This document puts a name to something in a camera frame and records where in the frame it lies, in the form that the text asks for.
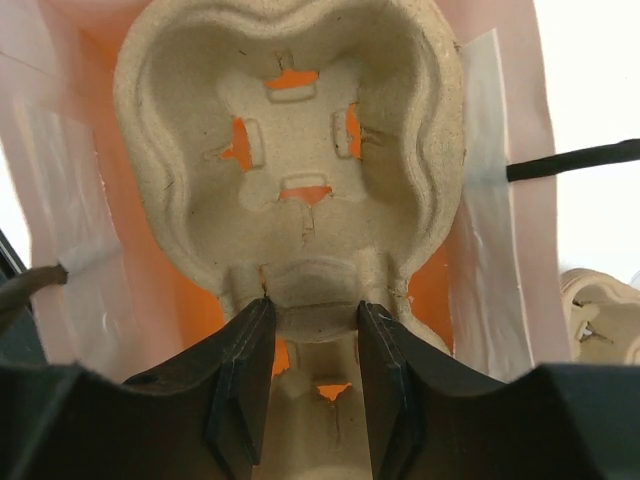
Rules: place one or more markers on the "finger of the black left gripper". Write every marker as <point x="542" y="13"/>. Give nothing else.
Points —
<point x="17" y="320"/>

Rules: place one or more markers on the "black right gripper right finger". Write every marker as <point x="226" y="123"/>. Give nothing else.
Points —
<point x="429" y="416"/>

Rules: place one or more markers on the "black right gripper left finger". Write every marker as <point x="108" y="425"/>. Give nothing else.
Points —
<point x="199" y="415"/>

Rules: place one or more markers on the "orange paper bag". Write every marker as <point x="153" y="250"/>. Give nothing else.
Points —
<point x="493" y="291"/>

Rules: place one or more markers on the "brown cardboard cup carrier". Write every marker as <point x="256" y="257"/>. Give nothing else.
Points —
<point x="310" y="152"/>

